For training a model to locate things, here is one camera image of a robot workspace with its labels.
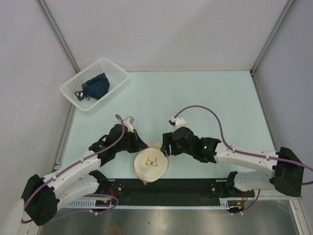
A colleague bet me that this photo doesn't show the white slotted cable duct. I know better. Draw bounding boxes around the white slotted cable duct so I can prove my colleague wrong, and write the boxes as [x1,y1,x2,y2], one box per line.
[63,198,243,211]

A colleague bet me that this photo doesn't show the aluminium frame post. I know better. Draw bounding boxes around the aluminium frame post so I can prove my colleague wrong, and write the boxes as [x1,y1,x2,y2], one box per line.
[36,0,80,73]
[250,0,296,76]

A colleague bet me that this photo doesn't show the white plastic perforated basket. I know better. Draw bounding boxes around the white plastic perforated basket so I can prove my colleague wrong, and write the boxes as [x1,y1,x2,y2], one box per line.
[60,58,129,114]

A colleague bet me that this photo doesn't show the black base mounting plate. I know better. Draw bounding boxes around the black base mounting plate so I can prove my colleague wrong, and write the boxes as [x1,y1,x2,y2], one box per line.
[95,179,255,206]

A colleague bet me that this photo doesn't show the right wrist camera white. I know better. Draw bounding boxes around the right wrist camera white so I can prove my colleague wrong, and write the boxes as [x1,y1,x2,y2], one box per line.
[169,117,186,129]

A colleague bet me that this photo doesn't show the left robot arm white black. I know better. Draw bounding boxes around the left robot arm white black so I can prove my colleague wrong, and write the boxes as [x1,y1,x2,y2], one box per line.
[21,123,148,226]

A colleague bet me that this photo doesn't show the right aluminium frame post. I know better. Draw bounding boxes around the right aluminium frame post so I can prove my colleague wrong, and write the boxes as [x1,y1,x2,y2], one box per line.
[250,0,296,76]

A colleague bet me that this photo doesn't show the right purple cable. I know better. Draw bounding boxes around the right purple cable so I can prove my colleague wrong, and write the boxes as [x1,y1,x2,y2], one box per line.
[173,105,313,216]

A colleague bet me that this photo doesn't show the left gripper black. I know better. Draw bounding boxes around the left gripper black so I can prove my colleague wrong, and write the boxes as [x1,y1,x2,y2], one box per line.
[115,129,148,153]

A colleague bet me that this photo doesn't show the beige mesh laundry bag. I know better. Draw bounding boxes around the beige mesh laundry bag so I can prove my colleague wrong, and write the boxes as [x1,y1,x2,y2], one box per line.
[133,142,169,185]

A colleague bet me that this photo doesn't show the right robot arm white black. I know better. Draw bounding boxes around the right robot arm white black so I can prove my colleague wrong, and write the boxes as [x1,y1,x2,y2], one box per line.
[161,127,304,197]

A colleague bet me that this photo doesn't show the left aluminium frame post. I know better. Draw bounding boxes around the left aluminium frame post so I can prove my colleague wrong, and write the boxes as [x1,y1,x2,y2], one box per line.
[36,0,80,73]

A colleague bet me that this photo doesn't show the dark blue bra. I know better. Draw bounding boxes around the dark blue bra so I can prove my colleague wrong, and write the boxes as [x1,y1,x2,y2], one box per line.
[74,73,110,101]

